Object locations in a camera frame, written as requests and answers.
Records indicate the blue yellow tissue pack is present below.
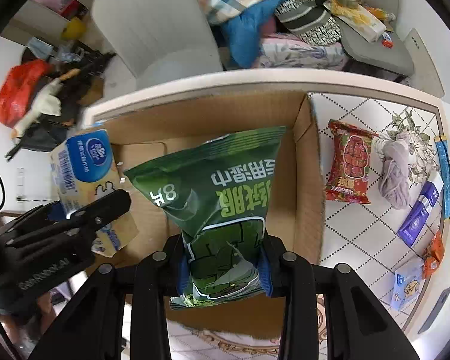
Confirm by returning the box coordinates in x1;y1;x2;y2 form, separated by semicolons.
49;129;138;258

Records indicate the light blue cartoon packet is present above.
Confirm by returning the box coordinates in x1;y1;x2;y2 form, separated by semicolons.
390;257;424;311

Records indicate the orange snack packet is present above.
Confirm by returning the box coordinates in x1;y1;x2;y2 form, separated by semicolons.
423;231;445;280

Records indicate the lilac cloth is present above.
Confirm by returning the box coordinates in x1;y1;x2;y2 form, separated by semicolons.
373;133;410;210

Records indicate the purple white box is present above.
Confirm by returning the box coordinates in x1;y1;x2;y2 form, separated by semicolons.
397;173;444;247

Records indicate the green wet wipes pack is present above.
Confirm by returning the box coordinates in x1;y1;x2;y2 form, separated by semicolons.
125;126;286;310

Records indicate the long blue packet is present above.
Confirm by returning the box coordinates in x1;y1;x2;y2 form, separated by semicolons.
434;135;450;219

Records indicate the red snack packet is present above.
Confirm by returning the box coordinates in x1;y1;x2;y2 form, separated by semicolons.
324;119;376;204

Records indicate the dark smartphone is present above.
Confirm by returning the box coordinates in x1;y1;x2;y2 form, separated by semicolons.
418;287;450;335

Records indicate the cardboard box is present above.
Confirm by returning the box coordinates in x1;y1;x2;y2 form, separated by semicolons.
100;91;324;339

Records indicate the white plush goose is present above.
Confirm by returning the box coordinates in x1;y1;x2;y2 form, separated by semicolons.
10;68;80;140

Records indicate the red plastic bag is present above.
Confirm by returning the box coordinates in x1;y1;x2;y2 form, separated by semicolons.
0;59;53;128

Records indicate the yellow bucket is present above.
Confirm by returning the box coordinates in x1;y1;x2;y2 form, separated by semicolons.
61;17;87;41

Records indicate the floral pink bedding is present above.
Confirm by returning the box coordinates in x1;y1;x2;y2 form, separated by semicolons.
253;33;349;71

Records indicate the yellow white bag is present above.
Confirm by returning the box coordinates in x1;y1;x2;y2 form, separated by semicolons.
325;0;386;42

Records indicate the black white patterned clothing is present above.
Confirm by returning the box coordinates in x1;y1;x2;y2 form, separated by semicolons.
275;0;341;47

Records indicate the grey cushioned chair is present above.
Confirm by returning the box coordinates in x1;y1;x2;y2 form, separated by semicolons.
337;0;415;77

